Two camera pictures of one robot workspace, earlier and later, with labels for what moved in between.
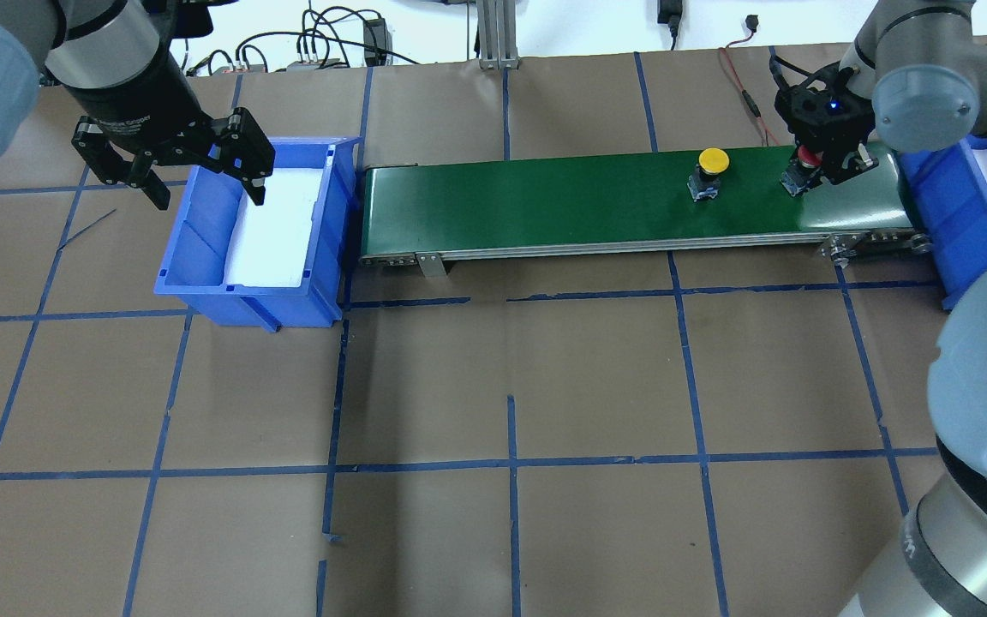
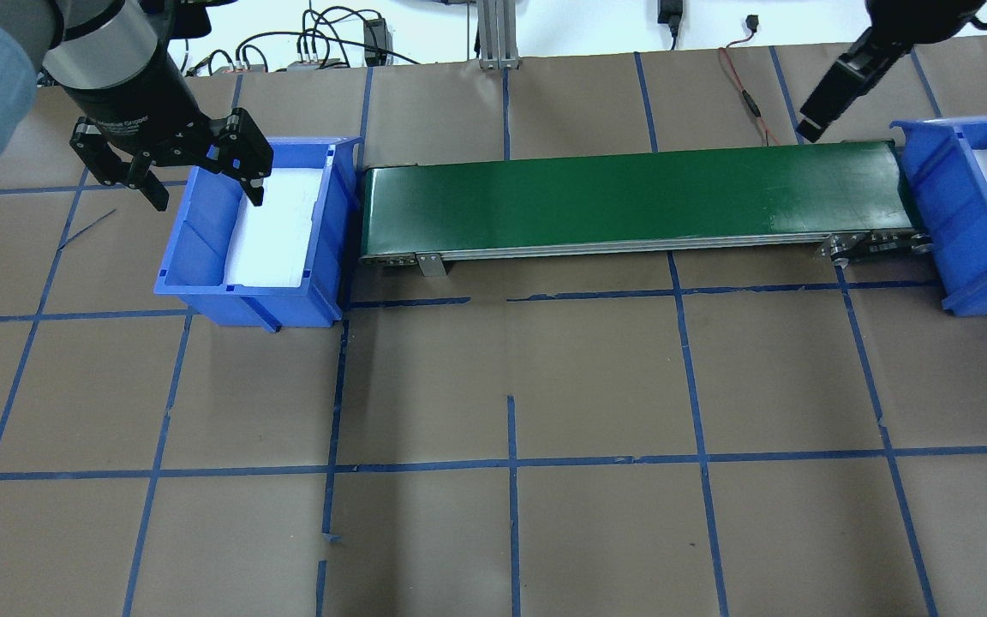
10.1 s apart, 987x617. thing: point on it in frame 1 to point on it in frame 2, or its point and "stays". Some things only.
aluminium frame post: (498, 34) stays
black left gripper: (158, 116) stays
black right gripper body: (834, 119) to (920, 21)
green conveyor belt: (432, 211) stays
